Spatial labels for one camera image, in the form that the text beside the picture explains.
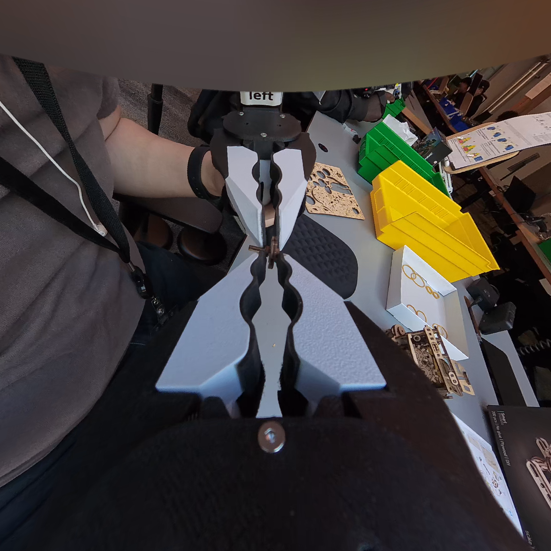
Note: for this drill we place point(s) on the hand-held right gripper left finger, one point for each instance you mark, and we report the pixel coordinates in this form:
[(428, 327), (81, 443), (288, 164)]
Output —
[(206, 340)]

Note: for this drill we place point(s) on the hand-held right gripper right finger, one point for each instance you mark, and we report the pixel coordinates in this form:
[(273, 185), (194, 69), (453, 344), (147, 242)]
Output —
[(335, 340)]

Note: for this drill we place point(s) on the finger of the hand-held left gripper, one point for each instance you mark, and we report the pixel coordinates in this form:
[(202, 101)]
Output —
[(293, 185), (242, 189)]

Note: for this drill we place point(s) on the small wooden model part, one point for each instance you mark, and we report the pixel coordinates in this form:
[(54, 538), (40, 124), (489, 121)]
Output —
[(271, 254)]

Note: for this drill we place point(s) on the person's left forearm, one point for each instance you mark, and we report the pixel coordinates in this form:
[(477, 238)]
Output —
[(150, 163)]

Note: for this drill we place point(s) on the laser-cut wooden parts sheet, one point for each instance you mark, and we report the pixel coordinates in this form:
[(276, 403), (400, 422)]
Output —
[(333, 202)]

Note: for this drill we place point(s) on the wooden model vehicle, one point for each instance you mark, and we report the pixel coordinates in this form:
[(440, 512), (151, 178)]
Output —
[(430, 357)]

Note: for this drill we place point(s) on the person's left hand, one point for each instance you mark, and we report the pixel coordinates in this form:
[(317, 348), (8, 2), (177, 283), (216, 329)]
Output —
[(269, 215)]

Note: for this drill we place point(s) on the black wristband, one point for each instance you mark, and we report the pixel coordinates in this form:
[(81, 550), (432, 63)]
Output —
[(196, 172)]

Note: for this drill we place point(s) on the black textured pad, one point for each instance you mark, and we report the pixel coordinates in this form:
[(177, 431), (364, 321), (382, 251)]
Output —
[(323, 258)]

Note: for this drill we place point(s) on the white cardboard tray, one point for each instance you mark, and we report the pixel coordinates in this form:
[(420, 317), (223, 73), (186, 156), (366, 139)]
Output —
[(402, 297)]

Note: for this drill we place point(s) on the green plastic bin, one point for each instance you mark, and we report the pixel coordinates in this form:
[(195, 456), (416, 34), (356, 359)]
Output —
[(374, 165), (387, 137)]

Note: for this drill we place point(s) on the yellow rubber bands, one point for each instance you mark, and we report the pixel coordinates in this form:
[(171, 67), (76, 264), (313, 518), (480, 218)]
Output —
[(432, 292)]

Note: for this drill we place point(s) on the yellow plastic bin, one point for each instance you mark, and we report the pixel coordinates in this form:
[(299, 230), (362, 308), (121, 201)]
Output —
[(430, 191), (413, 247)]

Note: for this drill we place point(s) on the white tissue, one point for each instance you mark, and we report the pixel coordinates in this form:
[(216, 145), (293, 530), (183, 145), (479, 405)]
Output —
[(400, 128)]

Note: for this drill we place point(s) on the brown wooden stick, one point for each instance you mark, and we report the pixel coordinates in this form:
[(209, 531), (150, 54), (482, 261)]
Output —
[(471, 316)]

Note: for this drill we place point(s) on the small black picture box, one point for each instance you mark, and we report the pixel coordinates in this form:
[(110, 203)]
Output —
[(430, 146)]

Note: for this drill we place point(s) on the black power adapter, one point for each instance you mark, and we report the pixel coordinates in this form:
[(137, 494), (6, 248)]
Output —
[(484, 292), (497, 318)]

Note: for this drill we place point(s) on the person's grey shirt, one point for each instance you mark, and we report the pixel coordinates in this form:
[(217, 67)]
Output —
[(43, 301)]

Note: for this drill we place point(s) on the black flat pad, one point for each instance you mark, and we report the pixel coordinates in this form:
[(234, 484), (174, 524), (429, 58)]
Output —
[(508, 370)]

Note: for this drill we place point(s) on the wooden clipboard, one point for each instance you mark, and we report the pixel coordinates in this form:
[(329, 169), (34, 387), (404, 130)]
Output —
[(486, 164)]

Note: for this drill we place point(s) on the instruction booklet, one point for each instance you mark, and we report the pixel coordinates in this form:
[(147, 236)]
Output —
[(486, 469)]

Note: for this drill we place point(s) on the printed instruction sheet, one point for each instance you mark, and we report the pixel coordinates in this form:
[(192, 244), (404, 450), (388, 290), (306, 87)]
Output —
[(516, 133)]

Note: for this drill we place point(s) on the black product box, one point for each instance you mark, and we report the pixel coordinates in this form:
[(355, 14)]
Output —
[(516, 495)]

